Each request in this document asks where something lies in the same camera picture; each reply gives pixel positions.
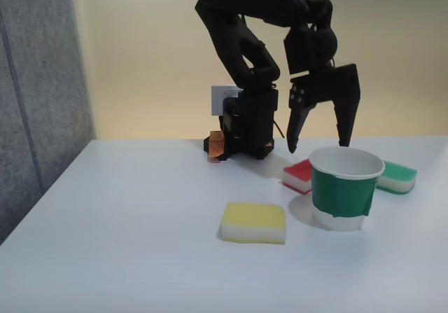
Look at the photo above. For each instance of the red and white sponge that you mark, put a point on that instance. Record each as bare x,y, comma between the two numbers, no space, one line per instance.
297,178

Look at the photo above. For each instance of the green and white sponge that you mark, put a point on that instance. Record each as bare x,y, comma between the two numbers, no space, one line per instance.
399,180

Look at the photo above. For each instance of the small orange tape piece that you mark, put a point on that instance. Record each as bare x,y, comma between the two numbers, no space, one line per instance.
269,145

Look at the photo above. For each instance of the large orange tape piece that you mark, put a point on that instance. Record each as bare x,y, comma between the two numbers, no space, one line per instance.
216,146

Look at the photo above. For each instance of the white cup with green tape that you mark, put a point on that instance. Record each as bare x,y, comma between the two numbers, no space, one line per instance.
341,194

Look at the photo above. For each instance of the yellow and white sponge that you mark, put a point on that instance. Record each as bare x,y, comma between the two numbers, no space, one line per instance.
253,222

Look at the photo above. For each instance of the grey felt partition panel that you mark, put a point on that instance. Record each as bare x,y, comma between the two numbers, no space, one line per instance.
38,99

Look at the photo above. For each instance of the white wall socket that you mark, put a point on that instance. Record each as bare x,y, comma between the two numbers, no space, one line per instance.
220,97

